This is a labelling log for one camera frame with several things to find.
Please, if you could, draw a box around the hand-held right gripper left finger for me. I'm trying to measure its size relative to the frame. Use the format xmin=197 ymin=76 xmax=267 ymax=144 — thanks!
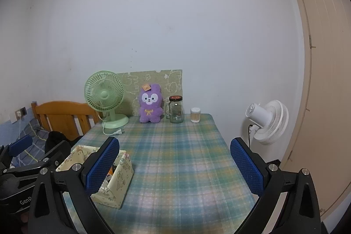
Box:
xmin=27 ymin=136 xmax=120 ymax=234

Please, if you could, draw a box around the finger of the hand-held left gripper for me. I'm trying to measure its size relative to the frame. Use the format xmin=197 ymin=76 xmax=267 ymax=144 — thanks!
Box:
xmin=0 ymin=135 xmax=33 ymax=169
xmin=0 ymin=140 xmax=72 ymax=182

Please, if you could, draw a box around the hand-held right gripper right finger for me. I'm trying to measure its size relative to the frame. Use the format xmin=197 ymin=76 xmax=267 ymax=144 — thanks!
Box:
xmin=230 ymin=137 xmax=322 ymax=234

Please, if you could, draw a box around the cartoon printed storage box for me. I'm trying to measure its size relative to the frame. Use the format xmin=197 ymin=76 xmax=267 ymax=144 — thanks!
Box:
xmin=56 ymin=144 xmax=134 ymax=209

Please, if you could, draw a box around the black garment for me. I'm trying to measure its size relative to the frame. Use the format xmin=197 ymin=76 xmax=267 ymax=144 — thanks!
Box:
xmin=45 ymin=131 xmax=83 ymax=153

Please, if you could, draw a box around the blue plaid bedding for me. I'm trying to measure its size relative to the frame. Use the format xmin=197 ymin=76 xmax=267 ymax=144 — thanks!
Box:
xmin=11 ymin=117 xmax=52 ymax=166

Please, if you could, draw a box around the wooden bed headboard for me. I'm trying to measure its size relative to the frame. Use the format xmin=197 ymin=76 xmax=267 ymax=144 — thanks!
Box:
xmin=31 ymin=101 xmax=100 ymax=141

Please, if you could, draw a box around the white standing fan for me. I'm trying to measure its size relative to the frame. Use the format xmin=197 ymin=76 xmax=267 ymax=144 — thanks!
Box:
xmin=245 ymin=100 xmax=289 ymax=146

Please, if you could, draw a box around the plaid tablecloth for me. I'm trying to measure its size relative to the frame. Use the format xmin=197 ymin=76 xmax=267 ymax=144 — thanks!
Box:
xmin=63 ymin=113 xmax=260 ymax=234

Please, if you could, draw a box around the purple plush toy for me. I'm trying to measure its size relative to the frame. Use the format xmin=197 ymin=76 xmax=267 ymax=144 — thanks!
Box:
xmin=138 ymin=83 xmax=164 ymax=124

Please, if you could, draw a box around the green desk fan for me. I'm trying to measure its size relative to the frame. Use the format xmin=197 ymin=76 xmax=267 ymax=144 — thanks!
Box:
xmin=84 ymin=71 xmax=129 ymax=136

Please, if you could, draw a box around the cotton swab container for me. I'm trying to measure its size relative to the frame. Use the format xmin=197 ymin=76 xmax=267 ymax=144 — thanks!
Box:
xmin=190 ymin=107 xmax=201 ymax=123

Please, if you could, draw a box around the glass jar mug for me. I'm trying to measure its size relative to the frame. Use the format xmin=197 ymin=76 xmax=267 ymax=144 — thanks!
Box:
xmin=164 ymin=95 xmax=184 ymax=124

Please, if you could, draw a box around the green printed cardboard panel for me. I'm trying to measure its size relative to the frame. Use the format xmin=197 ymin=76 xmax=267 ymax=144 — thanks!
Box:
xmin=116 ymin=69 xmax=183 ymax=116

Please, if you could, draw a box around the beige door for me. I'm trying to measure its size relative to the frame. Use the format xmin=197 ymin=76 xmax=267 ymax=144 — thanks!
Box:
xmin=284 ymin=0 xmax=351 ymax=223

